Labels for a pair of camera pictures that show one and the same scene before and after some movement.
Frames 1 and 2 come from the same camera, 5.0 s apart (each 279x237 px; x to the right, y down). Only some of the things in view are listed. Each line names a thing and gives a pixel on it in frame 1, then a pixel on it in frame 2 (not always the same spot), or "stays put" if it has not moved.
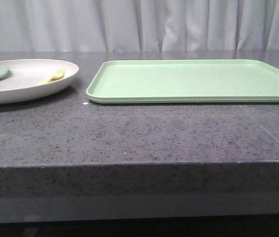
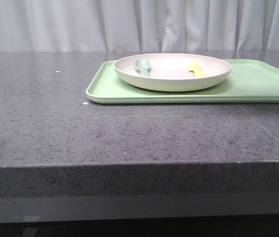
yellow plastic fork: (58, 75) to (194, 66)
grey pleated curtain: (117, 25) stays put
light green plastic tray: (191, 81) stays put
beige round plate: (22, 82) to (171, 72)
